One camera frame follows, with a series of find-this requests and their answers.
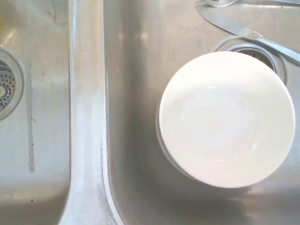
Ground metal disposal drain flange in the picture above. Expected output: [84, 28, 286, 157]
[214, 37, 290, 87]

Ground stainless steel double sink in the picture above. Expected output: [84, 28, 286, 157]
[0, 0, 300, 225]

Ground white ceramic bowl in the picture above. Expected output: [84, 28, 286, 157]
[156, 52, 296, 189]

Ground silver butter knife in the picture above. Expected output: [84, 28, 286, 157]
[196, 4, 300, 66]

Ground silver spoon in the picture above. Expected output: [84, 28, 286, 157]
[202, 0, 238, 7]

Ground perforated metal drain strainer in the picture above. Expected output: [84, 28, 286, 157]
[0, 46, 25, 121]

